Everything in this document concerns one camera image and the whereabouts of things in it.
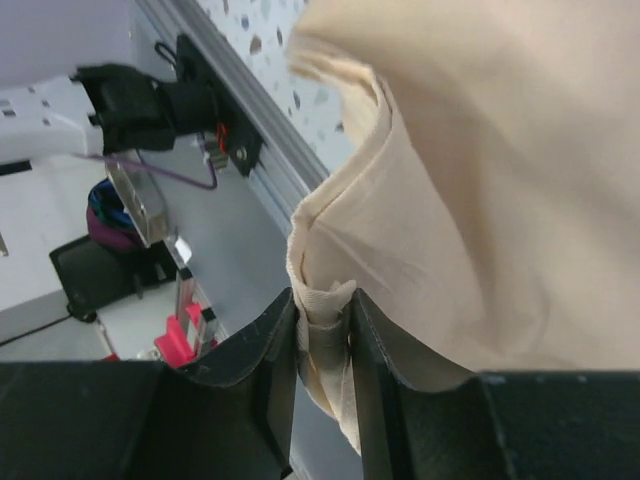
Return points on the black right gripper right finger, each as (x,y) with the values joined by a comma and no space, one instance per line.
(421,416)

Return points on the cluttered background workbench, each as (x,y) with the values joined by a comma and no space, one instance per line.
(133,264)

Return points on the pink white teleoperation handle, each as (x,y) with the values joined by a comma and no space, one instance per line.
(177,346)

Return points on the beige cloth mat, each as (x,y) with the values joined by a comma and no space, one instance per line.
(491,205)

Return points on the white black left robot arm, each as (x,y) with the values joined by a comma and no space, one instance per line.
(98,110)

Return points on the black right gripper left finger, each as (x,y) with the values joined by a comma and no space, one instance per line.
(228,415)

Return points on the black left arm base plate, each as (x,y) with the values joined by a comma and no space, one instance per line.
(199,102)

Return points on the aluminium rail frame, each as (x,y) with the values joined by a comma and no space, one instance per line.
(288,168)

